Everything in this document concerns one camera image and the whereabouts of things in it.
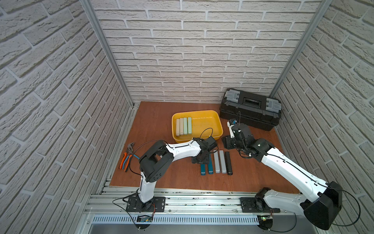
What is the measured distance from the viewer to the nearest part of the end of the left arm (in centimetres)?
66

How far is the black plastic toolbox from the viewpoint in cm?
95

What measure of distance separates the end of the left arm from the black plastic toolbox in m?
0.32
